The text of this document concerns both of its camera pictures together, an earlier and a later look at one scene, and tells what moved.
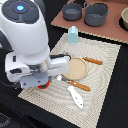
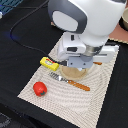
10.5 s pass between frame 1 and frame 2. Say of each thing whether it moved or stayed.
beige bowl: stayed
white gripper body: moved
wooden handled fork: stayed
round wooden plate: stayed
